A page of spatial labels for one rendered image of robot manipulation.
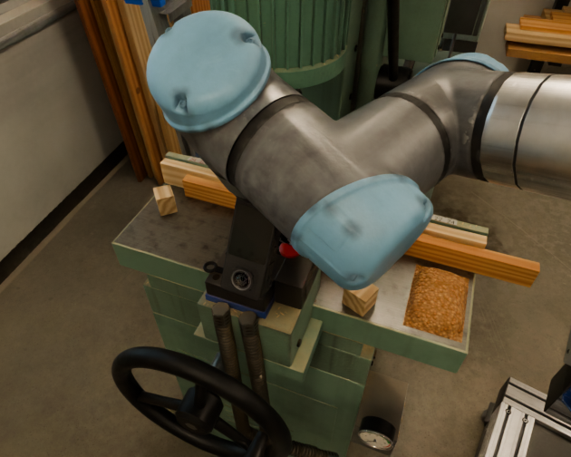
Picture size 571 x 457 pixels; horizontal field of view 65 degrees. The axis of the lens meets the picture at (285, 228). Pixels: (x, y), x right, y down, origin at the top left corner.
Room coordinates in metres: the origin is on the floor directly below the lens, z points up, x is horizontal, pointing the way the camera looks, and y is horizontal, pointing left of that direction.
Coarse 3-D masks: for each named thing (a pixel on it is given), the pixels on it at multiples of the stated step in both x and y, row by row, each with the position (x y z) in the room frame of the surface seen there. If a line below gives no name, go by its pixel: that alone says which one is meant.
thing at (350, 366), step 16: (144, 288) 0.52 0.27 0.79; (160, 304) 0.51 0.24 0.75; (176, 304) 0.50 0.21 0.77; (192, 304) 0.48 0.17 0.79; (192, 320) 0.49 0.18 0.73; (320, 352) 0.40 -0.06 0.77; (336, 352) 0.39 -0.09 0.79; (368, 352) 0.38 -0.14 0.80; (320, 368) 0.39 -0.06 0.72; (336, 368) 0.38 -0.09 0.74; (352, 368) 0.38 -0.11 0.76; (368, 368) 0.37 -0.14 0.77
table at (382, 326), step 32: (128, 224) 0.58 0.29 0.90; (160, 224) 0.58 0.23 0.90; (192, 224) 0.58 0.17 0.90; (224, 224) 0.58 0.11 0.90; (128, 256) 0.52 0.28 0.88; (160, 256) 0.50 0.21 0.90; (192, 256) 0.50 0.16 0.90; (320, 288) 0.44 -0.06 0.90; (384, 288) 0.44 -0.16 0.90; (320, 320) 0.40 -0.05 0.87; (352, 320) 0.38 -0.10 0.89; (384, 320) 0.38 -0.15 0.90; (416, 352) 0.34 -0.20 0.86; (448, 352) 0.33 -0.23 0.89
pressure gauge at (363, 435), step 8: (368, 416) 0.32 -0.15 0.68; (368, 424) 0.31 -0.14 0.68; (376, 424) 0.31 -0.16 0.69; (384, 424) 0.31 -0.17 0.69; (360, 432) 0.30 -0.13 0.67; (368, 432) 0.30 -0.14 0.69; (376, 432) 0.29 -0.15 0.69; (384, 432) 0.29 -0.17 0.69; (392, 432) 0.30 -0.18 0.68; (368, 440) 0.30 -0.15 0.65; (384, 440) 0.29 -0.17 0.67; (392, 440) 0.29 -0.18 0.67; (376, 448) 0.29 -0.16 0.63; (384, 448) 0.28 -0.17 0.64
